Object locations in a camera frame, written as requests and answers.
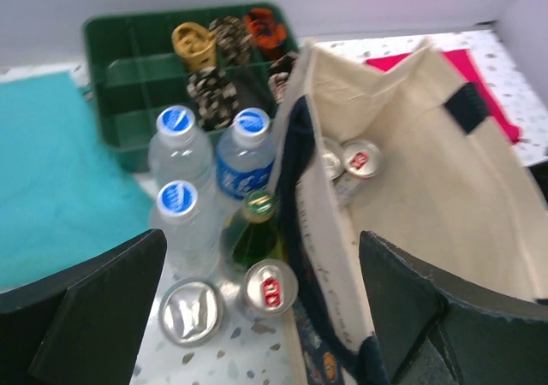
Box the blue cap clear bottle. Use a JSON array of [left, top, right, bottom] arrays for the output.
[[149, 180, 219, 278]]

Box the small clear water bottle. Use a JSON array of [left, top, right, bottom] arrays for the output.
[[148, 105, 215, 199]]

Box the green compartment tray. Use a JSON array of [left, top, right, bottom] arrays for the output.
[[82, 2, 299, 172]]

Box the Pocari Sweat bottle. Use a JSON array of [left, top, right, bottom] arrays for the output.
[[216, 108, 276, 200]]

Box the orange black rolled tie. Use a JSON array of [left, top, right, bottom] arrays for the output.
[[243, 8, 288, 61]]

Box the black white rolled tie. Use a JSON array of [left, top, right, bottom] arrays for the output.
[[187, 67, 239, 131]]

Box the red tab can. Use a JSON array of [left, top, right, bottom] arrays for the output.
[[334, 139, 384, 207], [237, 258, 299, 320]]

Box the yellow rolled tie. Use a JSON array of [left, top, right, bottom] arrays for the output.
[[171, 22, 217, 72]]

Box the beige canvas tote bag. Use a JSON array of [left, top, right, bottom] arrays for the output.
[[271, 42, 547, 384]]

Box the green glass bottle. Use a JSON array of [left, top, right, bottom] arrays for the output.
[[220, 189, 283, 274]]

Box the brown pink rolled tie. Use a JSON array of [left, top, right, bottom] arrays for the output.
[[268, 51, 299, 104]]

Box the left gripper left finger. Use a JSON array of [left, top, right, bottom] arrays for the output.
[[1, 229, 166, 384]]

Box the brown patterned rolled tie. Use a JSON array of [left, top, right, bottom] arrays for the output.
[[208, 15, 252, 66]]

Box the silver top can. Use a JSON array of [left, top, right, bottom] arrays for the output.
[[322, 137, 344, 181]]

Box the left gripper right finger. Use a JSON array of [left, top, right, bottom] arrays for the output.
[[359, 231, 547, 384]]

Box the teal folded cloth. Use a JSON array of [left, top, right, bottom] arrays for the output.
[[1, 73, 152, 291]]

